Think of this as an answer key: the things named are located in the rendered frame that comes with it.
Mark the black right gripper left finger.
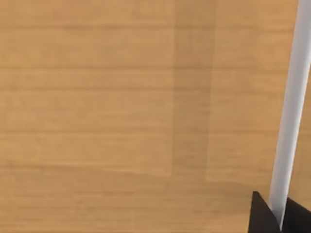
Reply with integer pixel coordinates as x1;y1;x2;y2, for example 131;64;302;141
248;191;282;233

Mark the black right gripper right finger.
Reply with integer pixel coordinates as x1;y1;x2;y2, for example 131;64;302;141
281;197;311;233

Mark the long metal handle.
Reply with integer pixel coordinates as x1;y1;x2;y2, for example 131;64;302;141
268;0;311;231

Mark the wooden door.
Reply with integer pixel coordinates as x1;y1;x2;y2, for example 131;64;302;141
0;0;311;233

